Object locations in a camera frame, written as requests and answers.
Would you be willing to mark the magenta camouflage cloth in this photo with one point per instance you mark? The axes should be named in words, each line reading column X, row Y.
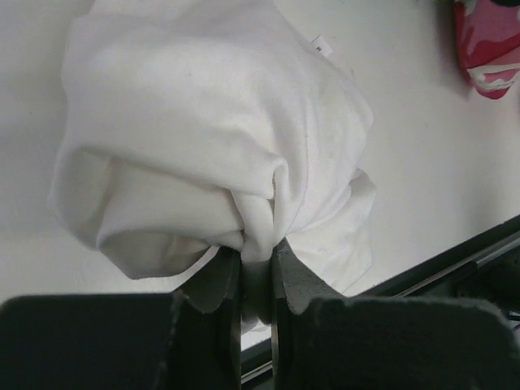
column 487, row 40

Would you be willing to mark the white cloth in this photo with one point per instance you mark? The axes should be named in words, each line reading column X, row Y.
column 195, row 125

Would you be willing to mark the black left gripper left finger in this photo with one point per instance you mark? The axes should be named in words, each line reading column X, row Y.
column 185, row 339

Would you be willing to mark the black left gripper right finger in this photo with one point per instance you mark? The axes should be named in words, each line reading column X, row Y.
column 324, row 340

